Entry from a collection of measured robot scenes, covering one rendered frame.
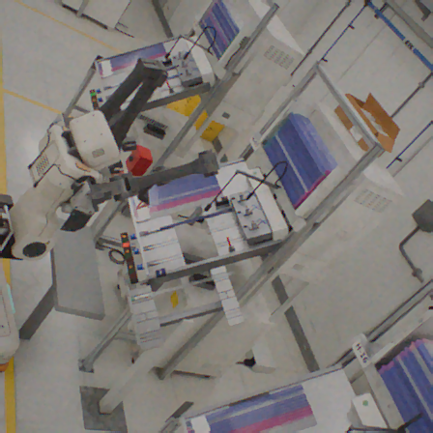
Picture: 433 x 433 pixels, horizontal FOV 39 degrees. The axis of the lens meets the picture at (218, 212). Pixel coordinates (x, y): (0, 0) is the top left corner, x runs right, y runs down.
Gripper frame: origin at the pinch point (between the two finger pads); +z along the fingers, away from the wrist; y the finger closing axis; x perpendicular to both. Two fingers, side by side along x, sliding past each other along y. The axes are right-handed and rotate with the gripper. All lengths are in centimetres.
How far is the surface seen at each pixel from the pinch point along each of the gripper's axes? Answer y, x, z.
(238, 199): -58, -21, -21
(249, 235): -61, 5, -20
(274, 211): -69, -6, -33
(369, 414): -80, 112, -35
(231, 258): -59, 12, -6
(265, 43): -68, -137, -72
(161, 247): -34.0, -4.3, 17.8
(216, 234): -54, -6, -4
